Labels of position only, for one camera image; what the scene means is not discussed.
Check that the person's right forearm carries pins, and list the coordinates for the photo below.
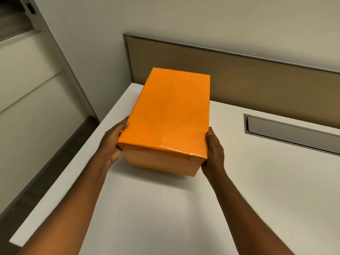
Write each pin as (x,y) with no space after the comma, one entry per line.
(247,217)

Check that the person's left forearm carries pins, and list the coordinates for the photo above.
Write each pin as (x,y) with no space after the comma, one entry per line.
(71,207)

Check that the person's right hand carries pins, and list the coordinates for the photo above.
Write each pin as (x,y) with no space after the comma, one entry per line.
(213,156)

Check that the person's left thumb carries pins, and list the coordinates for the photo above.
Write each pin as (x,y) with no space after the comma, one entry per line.
(122,124)

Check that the orange box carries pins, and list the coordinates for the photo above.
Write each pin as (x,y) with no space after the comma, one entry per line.
(170,116)

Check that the person's right thumb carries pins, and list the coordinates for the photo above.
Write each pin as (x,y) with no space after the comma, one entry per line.
(209,138)

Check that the grey door frame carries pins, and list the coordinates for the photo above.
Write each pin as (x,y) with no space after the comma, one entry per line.
(53,50)

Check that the brown desk partition panel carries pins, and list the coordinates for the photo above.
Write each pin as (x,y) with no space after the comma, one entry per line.
(239,84)

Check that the person's left hand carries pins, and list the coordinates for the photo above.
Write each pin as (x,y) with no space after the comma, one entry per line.
(110,144)

